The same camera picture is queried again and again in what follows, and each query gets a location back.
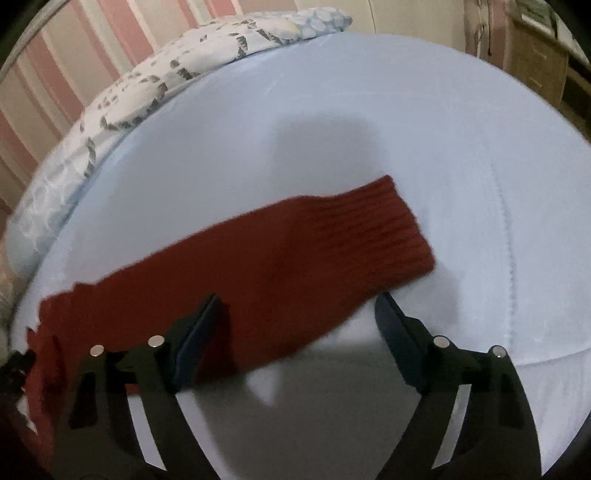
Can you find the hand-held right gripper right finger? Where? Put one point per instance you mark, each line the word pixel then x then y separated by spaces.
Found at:
pixel 397 337

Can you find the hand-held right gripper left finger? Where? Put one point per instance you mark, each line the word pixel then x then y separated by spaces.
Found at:
pixel 196 341

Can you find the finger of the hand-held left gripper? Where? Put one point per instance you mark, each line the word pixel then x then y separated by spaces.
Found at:
pixel 16 374

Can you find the dark red knit garment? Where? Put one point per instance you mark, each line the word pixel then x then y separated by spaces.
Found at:
pixel 258 258

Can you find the patterned grey white pillow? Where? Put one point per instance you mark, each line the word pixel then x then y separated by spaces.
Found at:
pixel 138 87

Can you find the wooden drawer cabinet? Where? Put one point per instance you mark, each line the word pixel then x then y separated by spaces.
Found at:
pixel 540 55

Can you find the beige bed board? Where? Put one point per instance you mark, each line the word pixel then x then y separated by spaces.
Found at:
pixel 392 18

